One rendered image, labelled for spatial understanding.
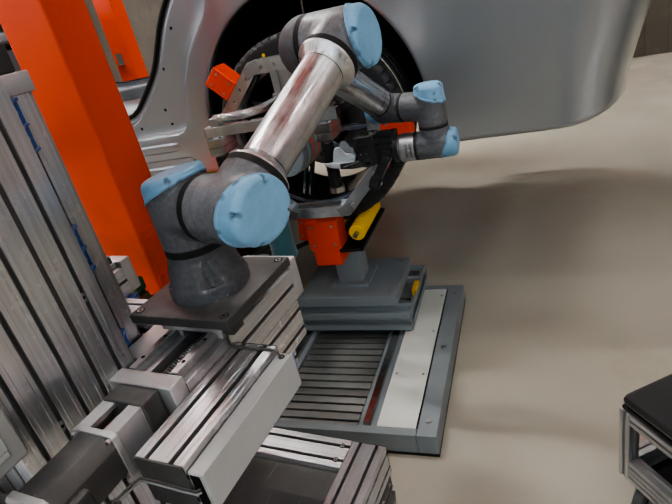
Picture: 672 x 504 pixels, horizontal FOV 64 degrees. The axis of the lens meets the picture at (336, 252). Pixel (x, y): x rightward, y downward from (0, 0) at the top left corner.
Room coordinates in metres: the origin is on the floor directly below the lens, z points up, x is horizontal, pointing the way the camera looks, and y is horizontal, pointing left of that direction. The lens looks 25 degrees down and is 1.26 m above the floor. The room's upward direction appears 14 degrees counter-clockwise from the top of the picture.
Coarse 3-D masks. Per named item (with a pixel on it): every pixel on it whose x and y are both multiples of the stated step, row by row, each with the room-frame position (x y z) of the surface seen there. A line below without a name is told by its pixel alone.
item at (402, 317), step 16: (416, 272) 1.91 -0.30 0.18; (416, 288) 1.79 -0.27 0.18; (400, 304) 1.73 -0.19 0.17; (416, 304) 1.75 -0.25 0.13; (304, 320) 1.82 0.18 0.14; (320, 320) 1.79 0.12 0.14; (336, 320) 1.77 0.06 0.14; (352, 320) 1.74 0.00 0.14; (368, 320) 1.71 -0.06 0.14; (384, 320) 1.69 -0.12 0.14; (400, 320) 1.67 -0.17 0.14
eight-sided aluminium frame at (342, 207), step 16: (256, 64) 1.76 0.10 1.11; (272, 64) 1.75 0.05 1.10; (240, 80) 1.79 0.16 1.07; (256, 80) 1.82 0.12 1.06; (240, 96) 1.79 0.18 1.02; (224, 112) 1.82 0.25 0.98; (368, 128) 1.64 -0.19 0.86; (240, 144) 1.86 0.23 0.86; (368, 176) 1.65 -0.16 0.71; (352, 192) 1.68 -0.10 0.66; (288, 208) 1.77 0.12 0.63; (304, 208) 1.75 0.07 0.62; (320, 208) 1.72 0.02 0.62; (336, 208) 1.70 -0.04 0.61; (352, 208) 1.68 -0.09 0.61
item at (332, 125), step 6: (330, 120) 1.47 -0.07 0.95; (336, 120) 1.51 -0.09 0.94; (318, 126) 1.46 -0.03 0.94; (324, 126) 1.46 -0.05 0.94; (330, 126) 1.45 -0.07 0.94; (336, 126) 1.50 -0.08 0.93; (318, 132) 1.47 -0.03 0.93; (324, 132) 1.46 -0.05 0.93; (330, 132) 1.45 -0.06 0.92; (336, 132) 1.49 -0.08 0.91; (318, 138) 1.47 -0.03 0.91; (324, 138) 1.46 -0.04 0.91; (330, 138) 1.45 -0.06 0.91
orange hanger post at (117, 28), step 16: (96, 0) 4.88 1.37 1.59; (112, 0) 4.87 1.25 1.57; (112, 16) 4.84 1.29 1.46; (112, 32) 4.86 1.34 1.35; (128, 32) 4.92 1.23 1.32; (112, 48) 4.89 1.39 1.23; (128, 48) 4.85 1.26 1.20; (128, 64) 4.85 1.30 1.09; (144, 64) 4.97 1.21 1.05; (128, 80) 4.87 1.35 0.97
